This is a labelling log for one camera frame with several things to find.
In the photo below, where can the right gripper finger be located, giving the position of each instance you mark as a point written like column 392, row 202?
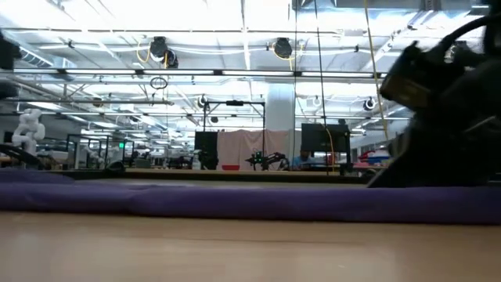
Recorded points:
column 442, row 160

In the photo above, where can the purple towel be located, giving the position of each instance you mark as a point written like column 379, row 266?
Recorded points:
column 235, row 203

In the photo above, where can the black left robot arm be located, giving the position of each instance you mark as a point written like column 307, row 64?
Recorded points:
column 8, row 51

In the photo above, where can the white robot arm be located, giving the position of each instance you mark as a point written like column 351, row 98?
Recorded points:
column 29, row 129

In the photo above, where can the small black robot arm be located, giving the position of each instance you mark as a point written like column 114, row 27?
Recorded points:
column 264, row 158

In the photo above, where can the large black monitor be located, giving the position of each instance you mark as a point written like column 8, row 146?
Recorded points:
column 317, row 137

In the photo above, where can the person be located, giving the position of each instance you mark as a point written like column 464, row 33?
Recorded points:
column 302, row 160

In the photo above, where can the white round column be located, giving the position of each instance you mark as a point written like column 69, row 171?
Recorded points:
column 280, row 105

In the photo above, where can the pink cloth backdrop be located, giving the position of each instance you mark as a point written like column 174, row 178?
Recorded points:
column 238, row 147

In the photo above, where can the red bowl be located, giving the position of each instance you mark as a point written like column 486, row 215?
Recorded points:
column 231, row 167

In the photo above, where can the small black monitor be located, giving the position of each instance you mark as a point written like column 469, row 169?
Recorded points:
column 206, row 141

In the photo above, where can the clear water bottle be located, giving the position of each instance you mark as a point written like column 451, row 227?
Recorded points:
column 196, row 162

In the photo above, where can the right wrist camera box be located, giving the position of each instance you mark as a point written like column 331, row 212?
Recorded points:
column 419, row 78

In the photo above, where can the black overhead frame stand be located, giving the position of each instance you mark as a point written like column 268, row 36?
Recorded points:
column 235, row 102

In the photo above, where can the black framed glass enclosure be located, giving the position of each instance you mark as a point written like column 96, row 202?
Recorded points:
column 98, row 150

